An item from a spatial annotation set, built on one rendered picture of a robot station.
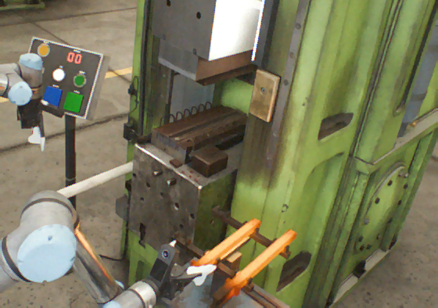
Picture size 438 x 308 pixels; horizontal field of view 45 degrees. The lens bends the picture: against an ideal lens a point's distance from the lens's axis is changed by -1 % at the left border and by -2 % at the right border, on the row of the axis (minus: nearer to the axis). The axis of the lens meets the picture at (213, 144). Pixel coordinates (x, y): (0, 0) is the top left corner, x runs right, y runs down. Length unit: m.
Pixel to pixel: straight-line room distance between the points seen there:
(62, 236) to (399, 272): 2.51
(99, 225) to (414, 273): 1.87
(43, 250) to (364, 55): 1.41
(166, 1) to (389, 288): 2.05
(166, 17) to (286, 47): 0.46
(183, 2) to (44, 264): 1.08
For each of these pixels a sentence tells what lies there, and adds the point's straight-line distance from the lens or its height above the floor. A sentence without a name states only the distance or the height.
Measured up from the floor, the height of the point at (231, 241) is 0.93.
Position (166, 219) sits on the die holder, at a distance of 2.19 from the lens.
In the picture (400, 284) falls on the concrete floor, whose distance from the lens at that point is 3.28.
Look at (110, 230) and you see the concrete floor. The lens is 3.17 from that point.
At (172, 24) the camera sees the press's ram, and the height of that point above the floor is 1.44.
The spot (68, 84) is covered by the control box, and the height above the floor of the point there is 1.07.
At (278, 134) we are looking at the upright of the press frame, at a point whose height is 1.15.
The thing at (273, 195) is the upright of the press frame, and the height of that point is 0.90.
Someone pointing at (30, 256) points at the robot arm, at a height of 1.26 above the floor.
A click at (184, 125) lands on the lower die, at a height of 0.99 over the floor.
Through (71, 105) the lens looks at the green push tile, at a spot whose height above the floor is 1.00.
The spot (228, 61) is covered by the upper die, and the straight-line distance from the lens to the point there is 2.03.
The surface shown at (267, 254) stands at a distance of 1.70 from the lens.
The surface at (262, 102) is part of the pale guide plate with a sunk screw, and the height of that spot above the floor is 1.25.
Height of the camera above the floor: 2.03
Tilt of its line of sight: 30 degrees down
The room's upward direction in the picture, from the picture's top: 9 degrees clockwise
